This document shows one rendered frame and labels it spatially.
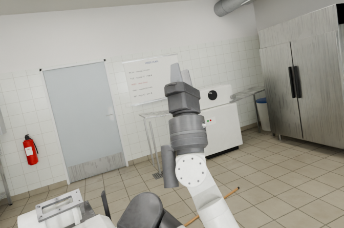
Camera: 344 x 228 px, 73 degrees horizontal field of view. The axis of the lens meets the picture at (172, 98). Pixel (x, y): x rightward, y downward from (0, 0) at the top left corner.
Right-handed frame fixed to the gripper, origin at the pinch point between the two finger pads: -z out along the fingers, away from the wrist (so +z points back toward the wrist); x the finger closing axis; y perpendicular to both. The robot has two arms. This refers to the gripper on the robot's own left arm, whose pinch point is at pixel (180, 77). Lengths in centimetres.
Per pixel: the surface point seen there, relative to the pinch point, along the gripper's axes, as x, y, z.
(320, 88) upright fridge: -323, -51, -66
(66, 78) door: -183, 316, -153
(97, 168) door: -260, 328, 2
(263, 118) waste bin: -475, 55, -66
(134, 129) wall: -296, 264, -63
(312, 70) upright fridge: -319, -47, -93
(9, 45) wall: -105, 355, -199
